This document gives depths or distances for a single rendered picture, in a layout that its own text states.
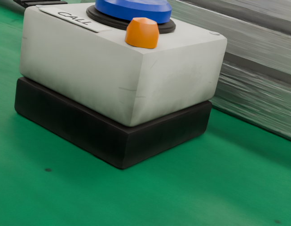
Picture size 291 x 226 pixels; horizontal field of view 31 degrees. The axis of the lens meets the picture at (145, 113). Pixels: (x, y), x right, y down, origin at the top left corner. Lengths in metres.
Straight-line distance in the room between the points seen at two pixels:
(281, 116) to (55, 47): 0.15
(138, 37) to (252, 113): 0.13
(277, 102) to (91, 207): 0.16
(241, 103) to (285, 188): 0.09
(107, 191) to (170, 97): 0.06
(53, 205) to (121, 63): 0.07
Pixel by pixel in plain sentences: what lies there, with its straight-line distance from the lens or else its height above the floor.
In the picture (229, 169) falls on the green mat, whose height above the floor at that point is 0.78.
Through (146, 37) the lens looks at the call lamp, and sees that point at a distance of 0.23.
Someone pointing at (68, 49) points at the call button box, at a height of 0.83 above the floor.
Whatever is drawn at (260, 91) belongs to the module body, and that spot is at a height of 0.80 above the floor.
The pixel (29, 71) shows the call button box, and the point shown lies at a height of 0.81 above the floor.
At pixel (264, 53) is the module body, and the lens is 0.33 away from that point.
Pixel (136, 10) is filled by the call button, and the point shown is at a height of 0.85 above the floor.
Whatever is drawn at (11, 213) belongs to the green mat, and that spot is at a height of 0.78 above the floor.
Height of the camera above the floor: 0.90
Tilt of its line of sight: 22 degrees down
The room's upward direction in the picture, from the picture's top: 11 degrees clockwise
